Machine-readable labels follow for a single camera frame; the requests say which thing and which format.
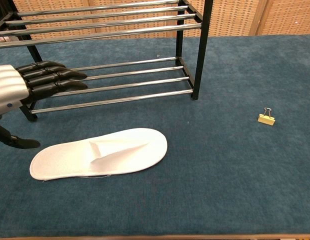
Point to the silver and black left robot hand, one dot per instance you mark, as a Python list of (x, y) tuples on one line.
[(10, 82)]

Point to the white slipper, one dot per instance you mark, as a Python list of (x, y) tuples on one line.
[(70, 160)]

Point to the black and chrome shoe rack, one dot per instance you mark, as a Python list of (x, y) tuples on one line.
[(203, 50)]

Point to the blue carpet table cover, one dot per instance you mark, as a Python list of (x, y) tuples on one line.
[(220, 175)]

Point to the wicker folding screen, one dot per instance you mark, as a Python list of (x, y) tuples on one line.
[(232, 17)]

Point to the yellow binder clip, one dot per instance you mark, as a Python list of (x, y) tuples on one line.
[(266, 120)]

